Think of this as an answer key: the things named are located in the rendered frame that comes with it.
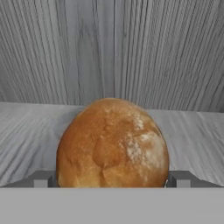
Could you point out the grey wood cabinet interior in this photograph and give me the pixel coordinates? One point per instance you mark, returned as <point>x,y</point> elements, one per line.
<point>112,49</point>

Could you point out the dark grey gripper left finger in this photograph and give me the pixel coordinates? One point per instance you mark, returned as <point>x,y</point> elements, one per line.
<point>40,178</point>

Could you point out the round brown bread loaf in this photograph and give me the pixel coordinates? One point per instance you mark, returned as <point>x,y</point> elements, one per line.
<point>112,145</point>

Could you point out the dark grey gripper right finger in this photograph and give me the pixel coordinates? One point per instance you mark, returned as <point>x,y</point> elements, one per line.
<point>182,178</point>

